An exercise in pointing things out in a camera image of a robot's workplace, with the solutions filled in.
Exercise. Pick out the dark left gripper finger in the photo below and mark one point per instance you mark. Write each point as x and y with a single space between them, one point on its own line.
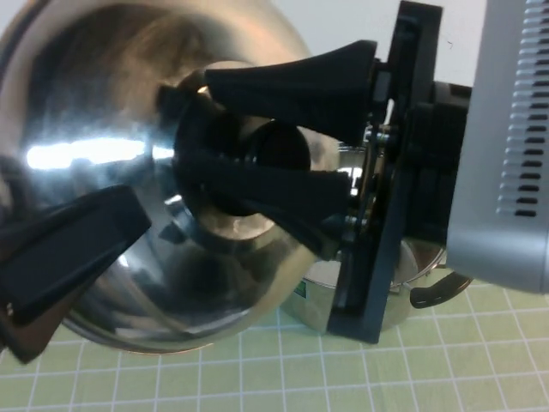
25 343
73 244

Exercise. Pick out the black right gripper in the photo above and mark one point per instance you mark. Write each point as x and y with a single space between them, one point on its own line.
386 257

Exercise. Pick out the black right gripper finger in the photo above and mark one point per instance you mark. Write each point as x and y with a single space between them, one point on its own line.
309 86

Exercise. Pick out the steel pot lid black knob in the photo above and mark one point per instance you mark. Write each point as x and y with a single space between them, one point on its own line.
86 107

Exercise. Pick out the green checked tablecloth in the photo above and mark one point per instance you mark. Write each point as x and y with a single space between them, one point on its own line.
257 377

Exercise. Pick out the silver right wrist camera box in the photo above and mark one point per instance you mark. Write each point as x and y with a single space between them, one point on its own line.
493 129

